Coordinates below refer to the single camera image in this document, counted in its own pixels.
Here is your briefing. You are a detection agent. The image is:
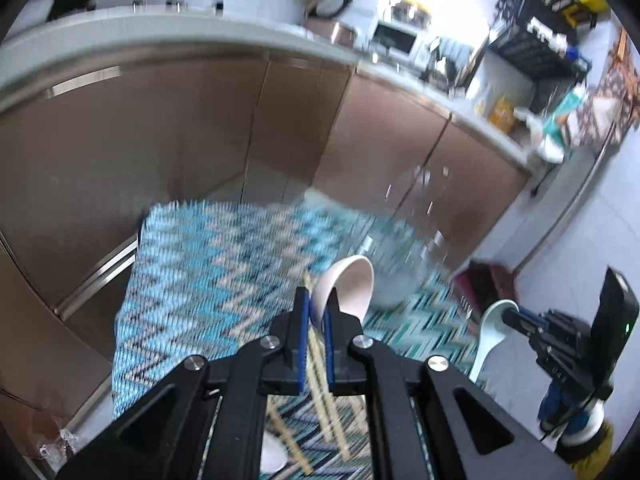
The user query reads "bamboo chopstick on cloth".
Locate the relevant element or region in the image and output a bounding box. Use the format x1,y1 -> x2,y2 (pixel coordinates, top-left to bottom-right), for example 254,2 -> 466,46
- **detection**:
267,400 -> 314,476
302,270 -> 354,461

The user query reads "rice cooker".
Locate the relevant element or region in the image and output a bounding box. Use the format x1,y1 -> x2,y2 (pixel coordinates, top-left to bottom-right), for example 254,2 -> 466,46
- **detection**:
303,0 -> 357,48

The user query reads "clear plastic utensil caddy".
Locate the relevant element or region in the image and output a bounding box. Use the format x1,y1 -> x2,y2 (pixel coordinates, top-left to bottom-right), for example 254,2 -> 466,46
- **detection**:
341,216 -> 448,309

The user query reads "right blue white gloved hand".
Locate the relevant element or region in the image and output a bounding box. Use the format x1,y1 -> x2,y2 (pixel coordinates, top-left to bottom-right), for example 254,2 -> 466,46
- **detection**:
537,382 -> 604,446

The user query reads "zigzag patterned table cloth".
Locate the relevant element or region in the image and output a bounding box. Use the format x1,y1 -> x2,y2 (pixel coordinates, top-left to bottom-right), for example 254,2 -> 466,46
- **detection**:
112,202 -> 477,479

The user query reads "white microwave oven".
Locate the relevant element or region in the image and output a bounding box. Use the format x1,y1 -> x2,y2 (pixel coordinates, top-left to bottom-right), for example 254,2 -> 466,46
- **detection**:
368,20 -> 427,62

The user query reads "white ceramic spoon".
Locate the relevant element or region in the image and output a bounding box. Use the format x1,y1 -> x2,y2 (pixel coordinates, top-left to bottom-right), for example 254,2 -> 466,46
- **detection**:
469,299 -> 520,382
310,255 -> 374,332

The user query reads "red bin on floor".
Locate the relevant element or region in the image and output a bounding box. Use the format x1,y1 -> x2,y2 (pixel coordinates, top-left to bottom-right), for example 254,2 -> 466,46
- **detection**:
451,260 -> 518,325

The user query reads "white spoon on cloth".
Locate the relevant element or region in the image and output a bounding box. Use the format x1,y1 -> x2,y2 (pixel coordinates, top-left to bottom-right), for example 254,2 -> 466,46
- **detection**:
260,431 -> 288,474

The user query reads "black wall rack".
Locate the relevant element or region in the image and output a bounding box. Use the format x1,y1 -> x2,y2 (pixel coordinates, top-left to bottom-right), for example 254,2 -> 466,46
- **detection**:
488,0 -> 598,112

